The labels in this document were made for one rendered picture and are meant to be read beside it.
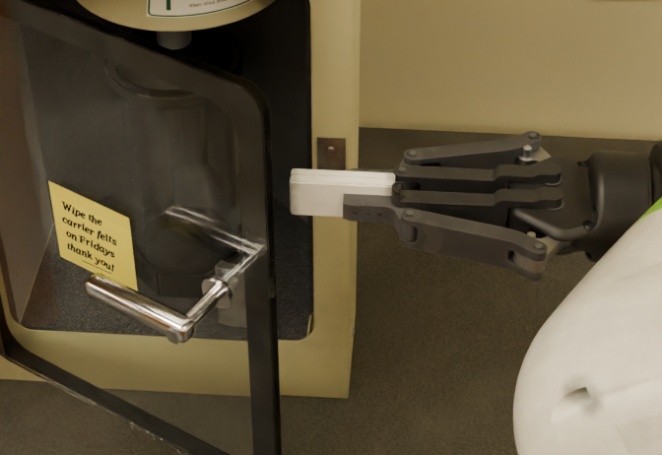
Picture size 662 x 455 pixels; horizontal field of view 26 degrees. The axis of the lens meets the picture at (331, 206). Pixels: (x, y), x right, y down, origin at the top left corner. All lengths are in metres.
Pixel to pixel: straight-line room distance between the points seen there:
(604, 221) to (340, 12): 0.24
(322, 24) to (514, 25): 0.54
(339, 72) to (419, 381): 0.36
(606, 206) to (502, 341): 0.43
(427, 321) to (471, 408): 0.11
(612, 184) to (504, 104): 0.67
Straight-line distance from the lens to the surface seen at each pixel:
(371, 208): 0.95
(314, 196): 0.96
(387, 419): 1.28
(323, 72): 1.05
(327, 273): 1.18
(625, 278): 0.56
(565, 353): 0.54
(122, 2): 1.07
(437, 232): 0.93
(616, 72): 1.58
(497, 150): 0.99
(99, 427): 1.28
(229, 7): 1.07
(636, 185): 0.94
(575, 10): 1.54
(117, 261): 1.07
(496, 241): 0.92
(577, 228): 0.94
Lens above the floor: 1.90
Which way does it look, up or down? 41 degrees down
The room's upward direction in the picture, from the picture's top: straight up
